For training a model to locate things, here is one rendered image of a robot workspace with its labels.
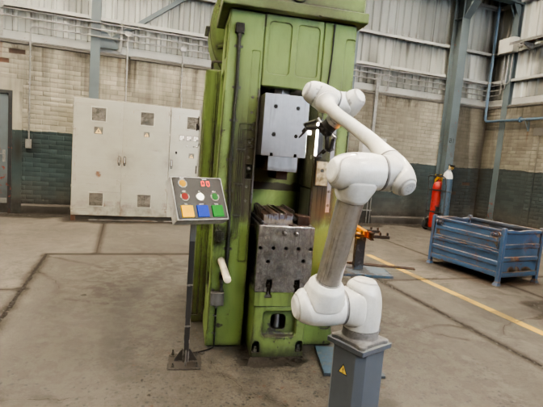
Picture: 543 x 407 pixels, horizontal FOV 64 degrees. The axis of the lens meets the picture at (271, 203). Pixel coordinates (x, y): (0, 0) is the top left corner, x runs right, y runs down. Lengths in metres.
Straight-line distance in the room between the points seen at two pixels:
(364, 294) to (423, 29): 9.91
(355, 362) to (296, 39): 2.08
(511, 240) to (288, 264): 3.76
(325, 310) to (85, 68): 7.57
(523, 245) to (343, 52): 3.94
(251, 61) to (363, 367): 2.01
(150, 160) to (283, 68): 5.29
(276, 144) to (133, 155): 5.40
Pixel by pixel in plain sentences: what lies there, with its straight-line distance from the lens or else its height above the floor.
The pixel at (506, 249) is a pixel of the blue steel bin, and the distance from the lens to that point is 6.07.
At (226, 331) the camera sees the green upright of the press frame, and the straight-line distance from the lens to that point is 3.20.
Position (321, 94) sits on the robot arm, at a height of 1.65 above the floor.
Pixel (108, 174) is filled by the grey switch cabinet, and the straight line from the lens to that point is 8.04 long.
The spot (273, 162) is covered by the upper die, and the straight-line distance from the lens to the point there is 2.84.
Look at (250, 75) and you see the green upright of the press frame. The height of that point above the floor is 1.88.
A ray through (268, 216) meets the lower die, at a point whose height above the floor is 0.97.
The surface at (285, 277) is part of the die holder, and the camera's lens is 2.92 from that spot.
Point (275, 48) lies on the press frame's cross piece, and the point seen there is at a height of 2.08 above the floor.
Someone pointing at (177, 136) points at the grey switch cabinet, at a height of 1.58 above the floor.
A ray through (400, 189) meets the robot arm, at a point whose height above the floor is 1.28.
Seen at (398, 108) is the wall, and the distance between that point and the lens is 10.60.
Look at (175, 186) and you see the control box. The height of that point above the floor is 1.14.
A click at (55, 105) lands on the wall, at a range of 8.76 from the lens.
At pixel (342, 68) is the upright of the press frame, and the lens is 3.16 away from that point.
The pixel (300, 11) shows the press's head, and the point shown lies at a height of 2.31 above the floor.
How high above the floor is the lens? 1.36
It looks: 6 degrees down
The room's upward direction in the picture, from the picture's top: 5 degrees clockwise
